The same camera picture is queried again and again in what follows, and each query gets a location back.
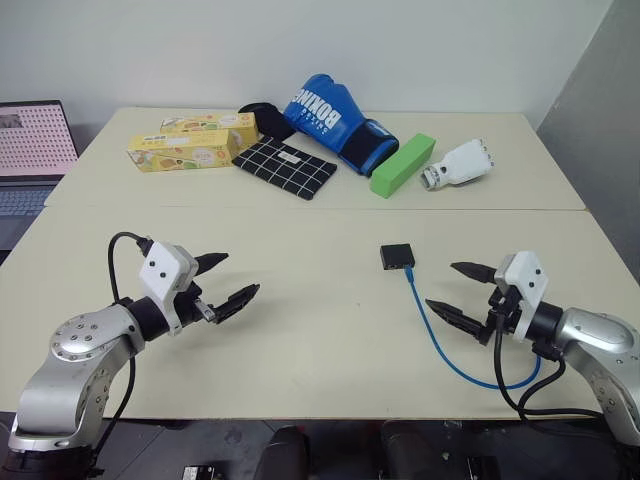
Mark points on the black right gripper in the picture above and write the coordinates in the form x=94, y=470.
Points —
x=504, y=306

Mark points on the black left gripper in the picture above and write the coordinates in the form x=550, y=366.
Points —
x=192, y=305

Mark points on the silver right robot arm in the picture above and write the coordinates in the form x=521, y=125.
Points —
x=600, y=345

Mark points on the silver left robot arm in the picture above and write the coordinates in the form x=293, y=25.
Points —
x=75, y=370

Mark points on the small black box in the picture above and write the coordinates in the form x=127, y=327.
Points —
x=397, y=255

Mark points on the black white-checked pouch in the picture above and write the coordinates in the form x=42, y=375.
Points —
x=285, y=169

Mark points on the white robotic hand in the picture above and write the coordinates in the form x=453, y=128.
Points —
x=465, y=165

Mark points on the large yellow printed carton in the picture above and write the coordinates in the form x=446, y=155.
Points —
x=180, y=152

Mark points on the green foam block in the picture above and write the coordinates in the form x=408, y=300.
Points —
x=400, y=167

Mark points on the small yellow printed carton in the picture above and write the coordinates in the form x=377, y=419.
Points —
x=210, y=123

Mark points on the black fabric wrap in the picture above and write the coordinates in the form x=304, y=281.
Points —
x=272, y=122

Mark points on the dark rounded shape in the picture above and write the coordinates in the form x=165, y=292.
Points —
x=290, y=452

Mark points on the blue boxing glove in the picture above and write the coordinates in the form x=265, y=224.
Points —
x=320, y=117

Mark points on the laptop with pink screen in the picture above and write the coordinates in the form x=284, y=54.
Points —
x=30, y=145

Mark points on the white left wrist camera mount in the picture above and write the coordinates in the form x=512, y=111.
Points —
x=162, y=265

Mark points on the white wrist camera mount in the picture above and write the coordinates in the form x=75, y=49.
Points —
x=162, y=265
x=530, y=272

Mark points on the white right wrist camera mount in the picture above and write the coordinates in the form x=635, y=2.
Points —
x=530, y=272

